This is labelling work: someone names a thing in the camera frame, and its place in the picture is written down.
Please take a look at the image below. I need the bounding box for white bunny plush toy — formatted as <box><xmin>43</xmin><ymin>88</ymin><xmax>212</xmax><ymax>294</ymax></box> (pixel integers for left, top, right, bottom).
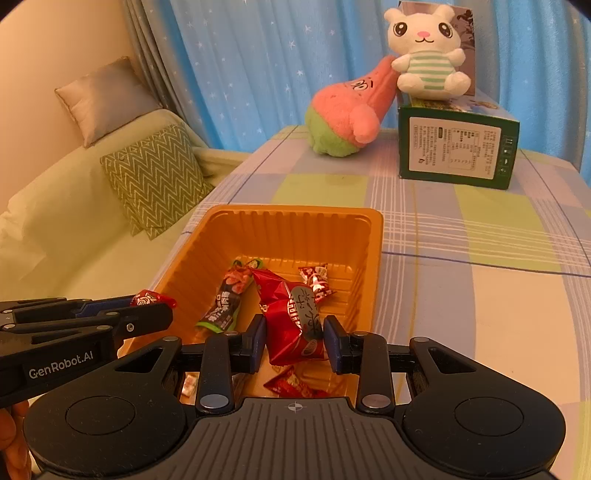
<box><xmin>384</xmin><ymin>4</ymin><xmax>472</xmax><ymax>99</ymax></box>

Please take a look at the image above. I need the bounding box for small red candy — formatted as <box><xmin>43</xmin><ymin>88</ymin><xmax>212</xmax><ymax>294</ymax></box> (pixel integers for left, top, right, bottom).
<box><xmin>130</xmin><ymin>289</ymin><xmax>178</xmax><ymax>309</ymax></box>

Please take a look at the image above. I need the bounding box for blue star curtain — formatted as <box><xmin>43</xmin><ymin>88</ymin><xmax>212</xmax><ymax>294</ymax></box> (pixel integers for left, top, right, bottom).
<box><xmin>171</xmin><ymin>0</ymin><xmax>591</xmax><ymax>172</ymax></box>

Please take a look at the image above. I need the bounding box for green dark snack stick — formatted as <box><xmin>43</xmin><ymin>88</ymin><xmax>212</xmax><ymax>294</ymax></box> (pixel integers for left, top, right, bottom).
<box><xmin>195</xmin><ymin>258</ymin><xmax>264</xmax><ymax>334</ymax></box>

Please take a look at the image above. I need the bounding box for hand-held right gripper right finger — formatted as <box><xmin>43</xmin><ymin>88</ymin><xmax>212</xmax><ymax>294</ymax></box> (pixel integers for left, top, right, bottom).
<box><xmin>323</xmin><ymin>316</ymin><xmax>491</xmax><ymax>416</ymax></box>

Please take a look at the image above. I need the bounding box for green cardboard box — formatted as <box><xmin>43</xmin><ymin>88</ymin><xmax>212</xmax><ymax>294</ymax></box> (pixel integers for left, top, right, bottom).
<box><xmin>398</xmin><ymin>88</ymin><xmax>521</xmax><ymax>190</ymax></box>

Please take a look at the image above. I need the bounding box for person's left hand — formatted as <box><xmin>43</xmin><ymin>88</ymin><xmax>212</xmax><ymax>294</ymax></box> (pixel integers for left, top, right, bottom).
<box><xmin>0</xmin><ymin>401</ymin><xmax>31</xmax><ymax>480</ymax></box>

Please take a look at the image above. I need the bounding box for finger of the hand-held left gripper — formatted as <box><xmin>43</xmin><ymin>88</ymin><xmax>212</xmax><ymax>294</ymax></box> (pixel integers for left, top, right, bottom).
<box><xmin>0</xmin><ymin>302</ymin><xmax>174</xmax><ymax>347</ymax></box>
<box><xmin>0</xmin><ymin>296</ymin><xmax>140</xmax><ymax>326</ymax></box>

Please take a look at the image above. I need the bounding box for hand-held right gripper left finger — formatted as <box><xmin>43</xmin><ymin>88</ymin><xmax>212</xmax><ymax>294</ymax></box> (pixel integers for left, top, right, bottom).
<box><xmin>113</xmin><ymin>315</ymin><xmax>269</xmax><ymax>416</ymax></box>

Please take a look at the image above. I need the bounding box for grey cushion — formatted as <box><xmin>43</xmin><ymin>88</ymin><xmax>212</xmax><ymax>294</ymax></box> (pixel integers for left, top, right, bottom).
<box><xmin>54</xmin><ymin>56</ymin><xmax>163</xmax><ymax>148</ymax></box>

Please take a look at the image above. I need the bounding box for light green sofa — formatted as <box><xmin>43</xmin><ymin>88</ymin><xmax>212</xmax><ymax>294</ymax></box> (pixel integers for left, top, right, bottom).
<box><xmin>0</xmin><ymin>108</ymin><xmax>250</xmax><ymax>308</ymax></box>

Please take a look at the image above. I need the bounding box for grey curtain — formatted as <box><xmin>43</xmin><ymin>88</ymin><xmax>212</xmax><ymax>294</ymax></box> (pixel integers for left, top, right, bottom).
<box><xmin>121</xmin><ymin>0</ymin><xmax>209</xmax><ymax>149</ymax></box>

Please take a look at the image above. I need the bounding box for pink starfish plush toy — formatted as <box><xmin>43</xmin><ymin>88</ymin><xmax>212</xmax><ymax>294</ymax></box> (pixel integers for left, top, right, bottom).
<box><xmin>307</xmin><ymin>55</ymin><xmax>398</xmax><ymax>159</ymax></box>

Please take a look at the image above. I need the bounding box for red square snack packet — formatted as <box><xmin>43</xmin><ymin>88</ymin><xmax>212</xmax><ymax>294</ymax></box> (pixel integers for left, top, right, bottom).
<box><xmin>259</xmin><ymin>300</ymin><xmax>328</xmax><ymax>367</ymax></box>

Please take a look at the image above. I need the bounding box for red white candy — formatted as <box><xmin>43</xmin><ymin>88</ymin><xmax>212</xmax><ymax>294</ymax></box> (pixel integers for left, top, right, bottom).
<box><xmin>298</xmin><ymin>263</ymin><xmax>338</xmax><ymax>306</ymax></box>

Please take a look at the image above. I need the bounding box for green chevron cushion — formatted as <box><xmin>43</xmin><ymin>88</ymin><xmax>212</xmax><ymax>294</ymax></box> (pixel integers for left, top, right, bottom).
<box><xmin>100</xmin><ymin>124</ymin><xmax>214</xmax><ymax>241</ymax></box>

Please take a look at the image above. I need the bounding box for orange plastic tray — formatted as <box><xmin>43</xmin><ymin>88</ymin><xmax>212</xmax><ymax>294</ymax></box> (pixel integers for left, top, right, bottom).
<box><xmin>117</xmin><ymin>205</ymin><xmax>385</xmax><ymax>400</ymax></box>

